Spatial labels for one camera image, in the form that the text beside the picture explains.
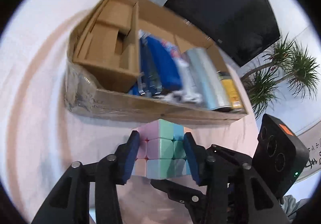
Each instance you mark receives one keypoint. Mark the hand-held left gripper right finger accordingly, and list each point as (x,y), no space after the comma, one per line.
(191,158)

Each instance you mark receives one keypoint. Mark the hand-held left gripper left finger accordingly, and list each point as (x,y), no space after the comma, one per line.
(129,158)

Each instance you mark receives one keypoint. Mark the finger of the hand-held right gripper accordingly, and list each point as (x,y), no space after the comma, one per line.
(175,190)
(230,155)

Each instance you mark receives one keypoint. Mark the pastel puzzle cube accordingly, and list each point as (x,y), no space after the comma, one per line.
(160,146)

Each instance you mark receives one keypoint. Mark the yellow packet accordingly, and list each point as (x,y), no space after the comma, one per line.
(232,91)

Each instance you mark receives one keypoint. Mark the silver light-blue packet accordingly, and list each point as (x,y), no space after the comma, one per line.
(208,78)

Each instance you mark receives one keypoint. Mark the colourful printed toy box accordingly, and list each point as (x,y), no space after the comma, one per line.
(186,76)

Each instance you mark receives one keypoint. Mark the blue packets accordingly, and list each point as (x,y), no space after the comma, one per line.
(163,63)

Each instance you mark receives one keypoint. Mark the brown cardboard box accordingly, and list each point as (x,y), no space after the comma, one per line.
(107,45)

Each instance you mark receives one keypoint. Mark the person's right forearm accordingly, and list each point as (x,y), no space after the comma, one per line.
(293,206)

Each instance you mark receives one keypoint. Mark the spiky palm potted plant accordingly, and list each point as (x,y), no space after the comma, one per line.
(263,86)

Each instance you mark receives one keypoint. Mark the black flat screen television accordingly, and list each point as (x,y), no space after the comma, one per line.
(225,13)

